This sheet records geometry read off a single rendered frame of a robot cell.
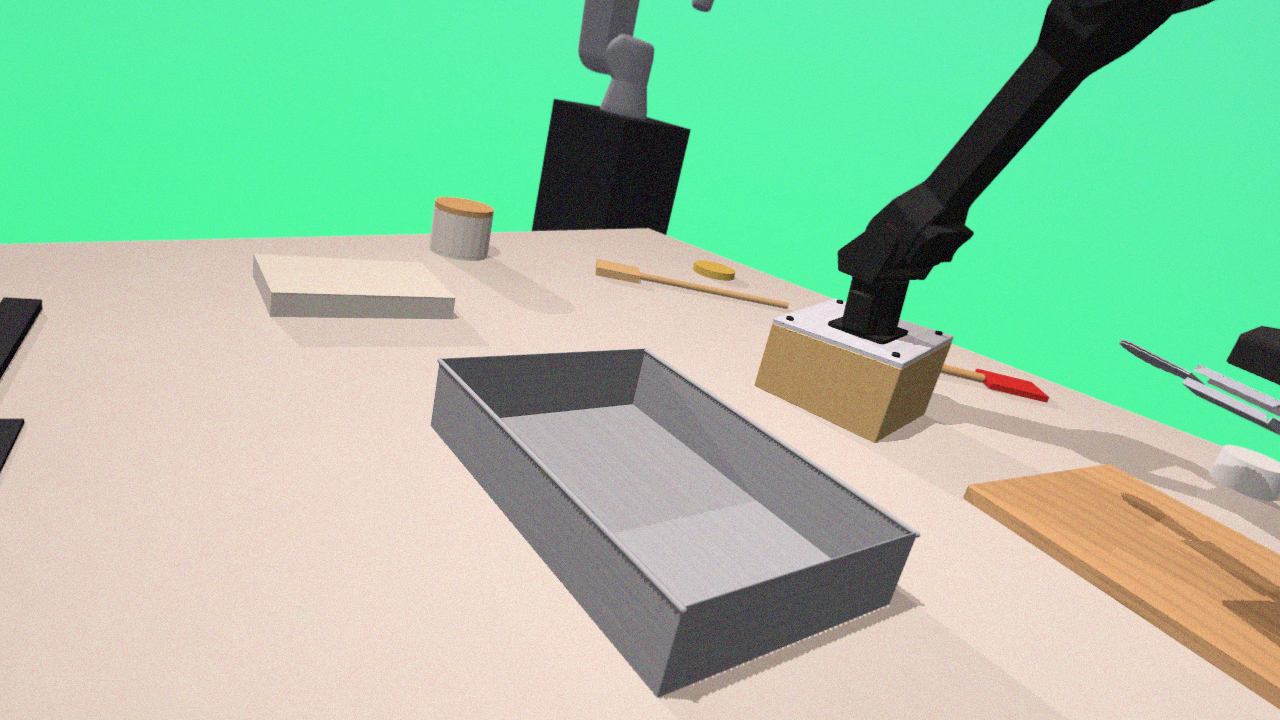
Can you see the red spatula with wooden handle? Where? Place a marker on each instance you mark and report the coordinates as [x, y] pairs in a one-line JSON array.
[[999, 382]]

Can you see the yellow flat round disc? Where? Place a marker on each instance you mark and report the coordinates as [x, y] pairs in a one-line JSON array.
[[714, 270]]

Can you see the tan wooden spatula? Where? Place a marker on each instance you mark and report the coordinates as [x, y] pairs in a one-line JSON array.
[[632, 274]]

